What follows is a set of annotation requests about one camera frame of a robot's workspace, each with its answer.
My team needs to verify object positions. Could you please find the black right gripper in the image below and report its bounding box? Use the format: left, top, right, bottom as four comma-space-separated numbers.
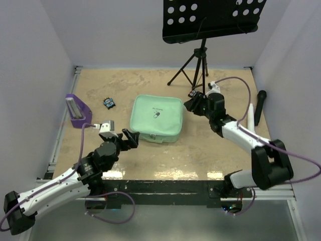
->
184, 92, 214, 121

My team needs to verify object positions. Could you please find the mint green medicine case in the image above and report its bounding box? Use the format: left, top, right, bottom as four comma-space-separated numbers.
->
129, 94, 184, 143

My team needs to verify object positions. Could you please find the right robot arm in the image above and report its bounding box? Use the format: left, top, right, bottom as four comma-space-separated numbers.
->
184, 90, 294, 197

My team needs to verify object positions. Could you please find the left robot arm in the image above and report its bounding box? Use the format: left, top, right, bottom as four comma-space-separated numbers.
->
1, 129, 140, 235

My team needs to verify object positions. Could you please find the red owl toy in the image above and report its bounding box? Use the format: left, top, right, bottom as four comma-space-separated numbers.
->
188, 90, 203, 99

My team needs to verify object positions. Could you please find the white microphone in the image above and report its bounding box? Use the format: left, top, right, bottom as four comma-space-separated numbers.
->
247, 103, 255, 133

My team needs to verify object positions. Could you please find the blue owl toy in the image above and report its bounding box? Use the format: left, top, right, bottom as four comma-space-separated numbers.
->
103, 97, 116, 109

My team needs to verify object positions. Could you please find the black microphone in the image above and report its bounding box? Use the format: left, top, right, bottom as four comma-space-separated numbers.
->
254, 90, 267, 127

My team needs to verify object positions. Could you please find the purple metronome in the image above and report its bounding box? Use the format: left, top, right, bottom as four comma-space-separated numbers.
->
65, 93, 92, 129

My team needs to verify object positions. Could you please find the black music stand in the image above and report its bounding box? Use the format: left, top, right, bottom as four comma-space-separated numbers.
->
162, 0, 269, 94

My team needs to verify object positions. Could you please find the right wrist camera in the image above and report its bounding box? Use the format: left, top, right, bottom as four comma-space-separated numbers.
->
206, 81, 221, 96

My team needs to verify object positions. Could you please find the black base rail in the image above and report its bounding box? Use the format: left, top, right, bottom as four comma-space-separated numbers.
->
89, 180, 252, 208

